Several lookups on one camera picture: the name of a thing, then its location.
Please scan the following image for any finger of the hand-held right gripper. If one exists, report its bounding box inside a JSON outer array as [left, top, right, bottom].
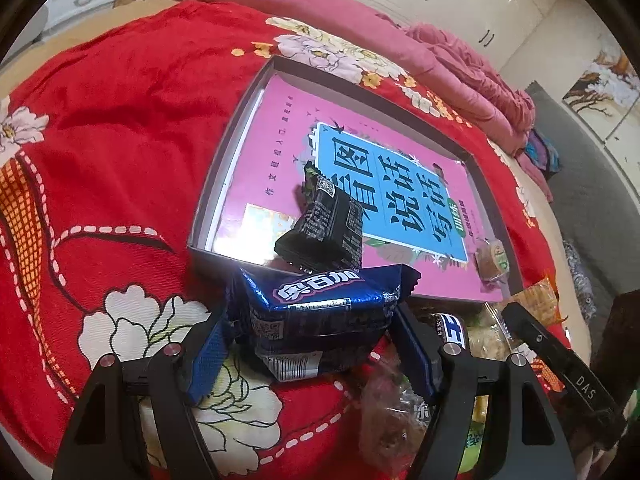
[[501, 302, 628, 451]]

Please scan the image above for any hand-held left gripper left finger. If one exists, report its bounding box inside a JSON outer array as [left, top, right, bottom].
[[50, 302, 231, 480]]

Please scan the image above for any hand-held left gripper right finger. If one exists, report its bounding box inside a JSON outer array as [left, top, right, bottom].
[[387, 302, 576, 480]]

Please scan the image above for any clear meat floss pastry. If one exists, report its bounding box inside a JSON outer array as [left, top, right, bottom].
[[357, 360, 441, 480]]

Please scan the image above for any blue cookie packet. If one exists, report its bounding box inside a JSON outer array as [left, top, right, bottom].
[[225, 263, 422, 383]]

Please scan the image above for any grey cardboard box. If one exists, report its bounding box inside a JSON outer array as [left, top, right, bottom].
[[187, 55, 516, 311]]

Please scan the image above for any brown chocolate bar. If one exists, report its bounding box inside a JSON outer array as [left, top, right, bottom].
[[432, 312, 468, 348]]

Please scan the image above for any yellow cracker packet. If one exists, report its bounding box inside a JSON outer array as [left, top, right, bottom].
[[517, 280, 561, 331]]

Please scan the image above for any clear bag of pale crisps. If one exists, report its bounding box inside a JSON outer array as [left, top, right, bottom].
[[467, 305, 516, 361]]

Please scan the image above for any dark brown bag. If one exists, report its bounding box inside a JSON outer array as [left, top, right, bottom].
[[592, 290, 640, 411]]

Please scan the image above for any grey patterned cloth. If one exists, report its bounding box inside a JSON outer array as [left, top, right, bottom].
[[562, 240, 598, 321]]

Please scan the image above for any green snack packet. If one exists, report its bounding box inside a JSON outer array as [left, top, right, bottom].
[[460, 395, 488, 476]]

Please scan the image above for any small round wrapped pastry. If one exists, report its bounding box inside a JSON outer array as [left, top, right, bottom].
[[472, 237, 511, 286]]

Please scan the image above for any black snack packet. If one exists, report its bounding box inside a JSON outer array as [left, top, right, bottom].
[[274, 161, 366, 272]]

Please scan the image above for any grey mat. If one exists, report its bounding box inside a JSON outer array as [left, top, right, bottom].
[[525, 80, 640, 311]]

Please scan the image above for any multicoloured cloth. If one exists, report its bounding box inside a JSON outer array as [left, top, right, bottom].
[[522, 130, 563, 181]]

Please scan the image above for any pink book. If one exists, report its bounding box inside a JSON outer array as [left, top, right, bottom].
[[212, 77, 483, 306]]

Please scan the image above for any red floral blanket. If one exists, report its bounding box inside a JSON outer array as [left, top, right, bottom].
[[0, 0, 571, 480]]

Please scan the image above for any pink quilt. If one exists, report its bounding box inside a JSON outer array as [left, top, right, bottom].
[[160, 0, 551, 201]]

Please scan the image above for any wall painting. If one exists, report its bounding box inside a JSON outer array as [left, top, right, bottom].
[[562, 42, 640, 143]]

